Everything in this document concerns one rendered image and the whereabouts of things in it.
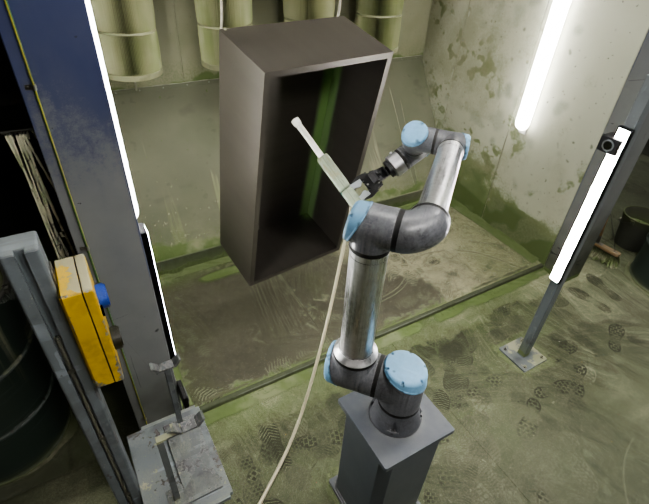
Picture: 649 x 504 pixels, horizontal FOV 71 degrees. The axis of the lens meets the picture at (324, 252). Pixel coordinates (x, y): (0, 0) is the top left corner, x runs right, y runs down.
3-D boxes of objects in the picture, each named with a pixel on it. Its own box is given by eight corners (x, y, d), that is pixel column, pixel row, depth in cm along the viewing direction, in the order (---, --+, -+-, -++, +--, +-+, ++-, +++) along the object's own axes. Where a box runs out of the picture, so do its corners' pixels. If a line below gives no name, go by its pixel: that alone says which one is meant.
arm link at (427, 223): (447, 236, 110) (474, 127, 159) (396, 224, 113) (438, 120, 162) (438, 272, 117) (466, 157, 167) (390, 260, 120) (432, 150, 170)
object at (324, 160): (373, 222, 192) (375, 218, 169) (364, 228, 192) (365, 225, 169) (305, 129, 193) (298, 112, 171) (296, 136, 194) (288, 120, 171)
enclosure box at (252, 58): (220, 243, 262) (218, 28, 174) (307, 212, 291) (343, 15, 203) (249, 286, 245) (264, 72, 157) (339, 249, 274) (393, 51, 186)
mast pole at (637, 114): (516, 353, 277) (646, 74, 177) (522, 350, 279) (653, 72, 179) (522, 359, 273) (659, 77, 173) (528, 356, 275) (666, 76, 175)
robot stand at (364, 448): (422, 509, 203) (455, 429, 163) (365, 547, 190) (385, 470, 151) (382, 451, 223) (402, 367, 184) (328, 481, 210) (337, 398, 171)
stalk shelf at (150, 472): (127, 438, 141) (126, 436, 140) (199, 408, 150) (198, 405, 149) (151, 536, 120) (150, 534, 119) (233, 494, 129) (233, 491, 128)
